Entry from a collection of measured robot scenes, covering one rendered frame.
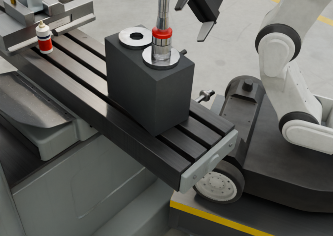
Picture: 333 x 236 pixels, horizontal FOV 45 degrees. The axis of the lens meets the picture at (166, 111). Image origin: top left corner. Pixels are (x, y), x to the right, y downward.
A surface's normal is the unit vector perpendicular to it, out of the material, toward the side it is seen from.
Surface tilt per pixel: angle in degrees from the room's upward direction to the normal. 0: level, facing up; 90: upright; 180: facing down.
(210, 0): 63
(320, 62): 0
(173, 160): 0
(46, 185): 90
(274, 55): 90
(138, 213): 0
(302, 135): 90
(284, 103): 90
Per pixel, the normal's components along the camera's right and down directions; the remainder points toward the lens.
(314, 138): -0.35, 0.62
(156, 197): 0.05, -0.73
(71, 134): 0.74, 0.48
